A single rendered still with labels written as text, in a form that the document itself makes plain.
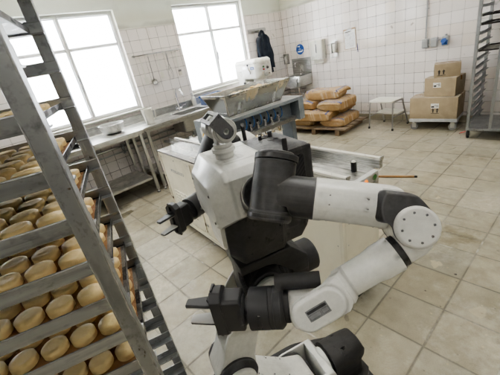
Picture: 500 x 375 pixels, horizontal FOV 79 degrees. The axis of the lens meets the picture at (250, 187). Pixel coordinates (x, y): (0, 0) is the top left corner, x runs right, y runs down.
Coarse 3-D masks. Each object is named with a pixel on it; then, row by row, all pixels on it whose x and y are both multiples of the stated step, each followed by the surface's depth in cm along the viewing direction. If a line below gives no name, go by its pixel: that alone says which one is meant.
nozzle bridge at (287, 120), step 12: (288, 96) 223; (300, 96) 214; (264, 108) 197; (276, 108) 214; (288, 108) 221; (300, 108) 216; (240, 120) 198; (252, 120) 204; (276, 120) 217; (288, 120) 217; (252, 132) 200; (288, 132) 236
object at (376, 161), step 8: (312, 152) 197; (320, 152) 192; (328, 152) 186; (336, 152) 181; (344, 152) 178; (352, 152) 175; (336, 160) 184; (344, 160) 179; (352, 160) 175; (360, 160) 170; (368, 160) 166; (376, 160) 162
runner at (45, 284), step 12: (84, 264) 55; (48, 276) 54; (60, 276) 54; (72, 276) 55; (84, 276) 56; (24, 288) 52; (36, 288) 53; (48, 288) 54; (0, 300) 52; (12, 300) 52; (24, 300) 53
